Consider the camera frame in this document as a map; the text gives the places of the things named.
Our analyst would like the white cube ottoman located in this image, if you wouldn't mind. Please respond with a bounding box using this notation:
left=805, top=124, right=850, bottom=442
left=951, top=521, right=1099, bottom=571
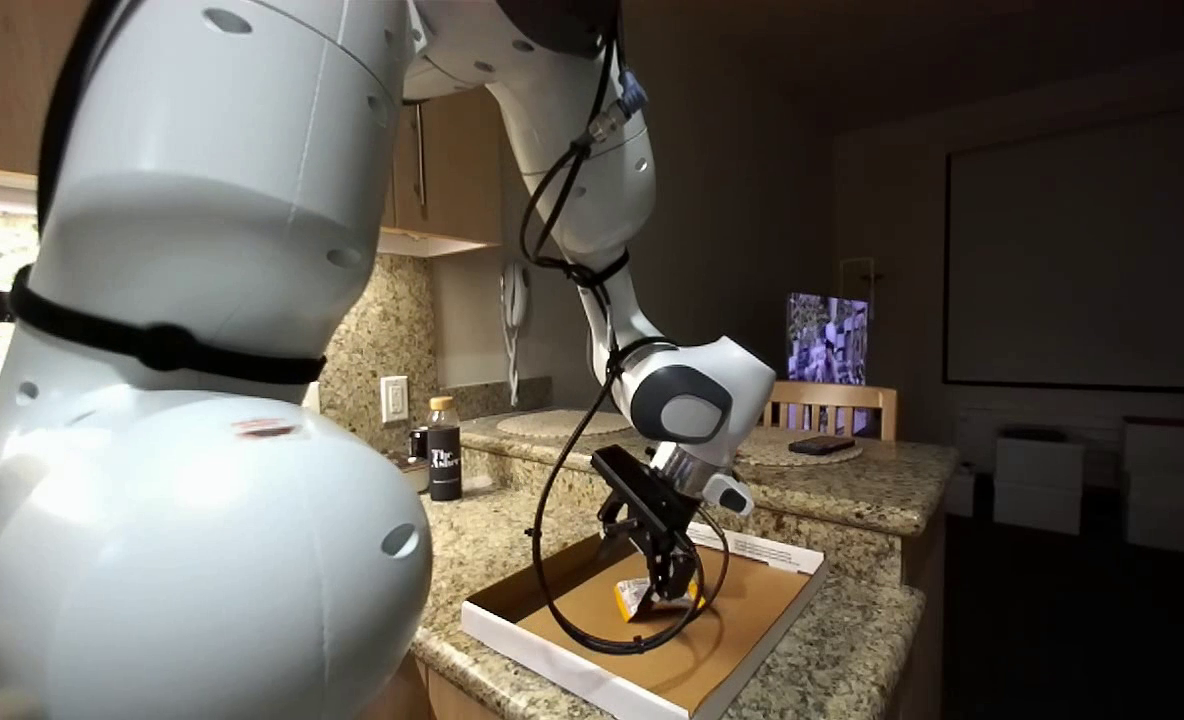
left=1119, top=412, right=1184, bottom=559
left=989, top=424, right=1092, bottom=538

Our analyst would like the black strap around robot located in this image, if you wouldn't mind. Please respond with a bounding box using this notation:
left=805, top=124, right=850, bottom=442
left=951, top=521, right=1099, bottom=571
left=6, top=261, right=330, bottom=391

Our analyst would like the black phone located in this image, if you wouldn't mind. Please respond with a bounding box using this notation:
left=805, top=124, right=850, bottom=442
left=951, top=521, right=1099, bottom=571
left=783, top=430, right=865, bottom=458

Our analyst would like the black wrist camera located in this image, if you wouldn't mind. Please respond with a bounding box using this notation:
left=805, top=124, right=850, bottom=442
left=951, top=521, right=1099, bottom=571
left=589, top=442, right=689, bottom=537

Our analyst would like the white wall outlet plate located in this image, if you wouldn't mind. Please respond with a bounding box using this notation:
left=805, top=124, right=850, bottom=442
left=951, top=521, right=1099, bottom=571
left=375, top=371, right=417, bottom=427

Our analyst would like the wooden upper cabinet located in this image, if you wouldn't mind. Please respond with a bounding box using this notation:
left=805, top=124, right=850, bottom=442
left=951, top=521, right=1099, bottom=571
left=0, top=0, right=503, bottom=261

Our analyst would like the large wall projection screen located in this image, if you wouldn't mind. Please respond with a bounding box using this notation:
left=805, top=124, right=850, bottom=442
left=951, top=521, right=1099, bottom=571
left=940, top=98, right=1184, bottom=395

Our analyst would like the dark sauce bottle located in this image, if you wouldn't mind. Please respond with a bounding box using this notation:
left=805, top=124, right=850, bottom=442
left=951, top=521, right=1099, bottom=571
left=425, top=391, right=467, bottom=505

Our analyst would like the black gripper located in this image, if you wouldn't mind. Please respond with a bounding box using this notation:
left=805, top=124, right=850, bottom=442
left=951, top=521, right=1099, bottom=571
left=633, top=521, right=705, bottom=616

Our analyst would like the shallow cardboard box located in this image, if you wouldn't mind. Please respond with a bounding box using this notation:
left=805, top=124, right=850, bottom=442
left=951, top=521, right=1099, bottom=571
left=456, top=521, right=833, bottom=720

